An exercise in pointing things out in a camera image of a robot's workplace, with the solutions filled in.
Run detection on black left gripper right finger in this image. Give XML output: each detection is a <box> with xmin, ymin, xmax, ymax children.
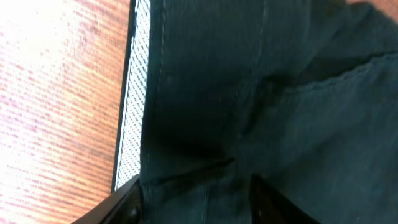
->
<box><xmin>249</xmin><ymin>175</ymin><xmax>319</xmax><ymax>224</ymax></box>

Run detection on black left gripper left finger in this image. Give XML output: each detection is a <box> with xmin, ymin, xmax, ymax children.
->
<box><xmin>73</xmin><ymin>174</ymin><xmax>143</xmax><ymax>224</ymax></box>

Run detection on black pants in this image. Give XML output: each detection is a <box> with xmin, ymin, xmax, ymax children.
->
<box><xmin>111</xmin><ymin>0</ymin><xmax>398</xmax><ymax>224</ymax></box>

